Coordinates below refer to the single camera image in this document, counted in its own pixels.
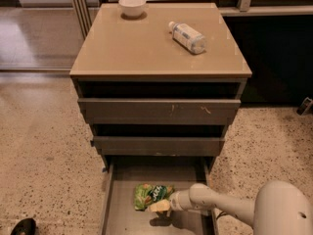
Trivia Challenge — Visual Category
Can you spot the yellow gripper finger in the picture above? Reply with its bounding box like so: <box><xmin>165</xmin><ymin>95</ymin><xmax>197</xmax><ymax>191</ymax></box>
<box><xmin>148</xmin><ymin>199</ymin><xmax>171</xmax><ymax>212</ymax></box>

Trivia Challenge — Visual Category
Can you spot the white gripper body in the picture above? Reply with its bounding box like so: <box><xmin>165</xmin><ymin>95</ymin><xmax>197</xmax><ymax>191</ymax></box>
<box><xmin>169</xmin><ymin>190</ymin><xmax>192</xmax><ymax>211</ymax></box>

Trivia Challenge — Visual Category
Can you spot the green rice chip bag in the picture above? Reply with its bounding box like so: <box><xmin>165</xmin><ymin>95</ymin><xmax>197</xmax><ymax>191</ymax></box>
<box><xmin>134</xmin><ymin>183</ymin><xmax>174</xmax><ymax>211</ymax></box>

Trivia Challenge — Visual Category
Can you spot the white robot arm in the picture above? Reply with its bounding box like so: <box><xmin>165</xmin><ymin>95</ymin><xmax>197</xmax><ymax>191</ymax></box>
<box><xmin>148</xmin><ymin>180</ymin><xmax>313</xmax><ymax>235</ymax></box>

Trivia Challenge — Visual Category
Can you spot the grey open bottom drawer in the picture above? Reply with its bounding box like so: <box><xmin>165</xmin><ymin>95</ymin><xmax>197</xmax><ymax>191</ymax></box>
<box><xmin>100</xmin><ymin>157</ymin><xmax>215</xmax><ymax>235</ymax></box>

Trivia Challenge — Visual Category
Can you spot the grey middle drawer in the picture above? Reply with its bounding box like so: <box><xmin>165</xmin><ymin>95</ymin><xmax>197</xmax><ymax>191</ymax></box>
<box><xmin>92</xmin><ymin>136</ymin><xmax>225</xmax><ymax>157</ymax></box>

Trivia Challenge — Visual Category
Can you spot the grey drawer cabinet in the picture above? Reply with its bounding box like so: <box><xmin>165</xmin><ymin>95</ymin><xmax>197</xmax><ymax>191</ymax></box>
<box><xmin>70</xmin><ymin>3</ymin><xmax>251</xmax><ymax>166</ymax></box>

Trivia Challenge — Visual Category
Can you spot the grey top drawer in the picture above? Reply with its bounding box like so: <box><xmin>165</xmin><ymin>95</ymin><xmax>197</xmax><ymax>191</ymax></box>
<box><xmin>78</xmin><ymin>98</ymin><xmax>241</xmax><ymax>125</ymax></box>

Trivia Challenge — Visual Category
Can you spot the black object on floor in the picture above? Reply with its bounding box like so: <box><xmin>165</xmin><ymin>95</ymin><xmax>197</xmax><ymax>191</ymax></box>
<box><xmin>10</xmin><ymin>218</ymin><xmax>36</xmax><ymax>235</ymax></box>

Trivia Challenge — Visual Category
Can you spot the small dark floor object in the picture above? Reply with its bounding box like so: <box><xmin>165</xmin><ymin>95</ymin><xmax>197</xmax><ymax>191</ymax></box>
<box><xmin>296</xmin><ymin>97</ymin><xmax>313</xmax><ymax>116</ymax></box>

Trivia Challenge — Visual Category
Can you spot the clear plastic water bottle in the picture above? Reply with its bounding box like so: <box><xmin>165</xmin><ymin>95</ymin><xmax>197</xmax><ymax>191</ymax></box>
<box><xmin>168</xmin><ymin>22</ymin><xmax>206</xmax><ymax>55</ymax></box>

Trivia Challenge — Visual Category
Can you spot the white bowl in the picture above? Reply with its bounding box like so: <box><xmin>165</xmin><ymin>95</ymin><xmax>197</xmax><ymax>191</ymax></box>
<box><xmin>118</xmin><ymin>0</ymin><xmax>146</xmax><ymax>18</ymax></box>

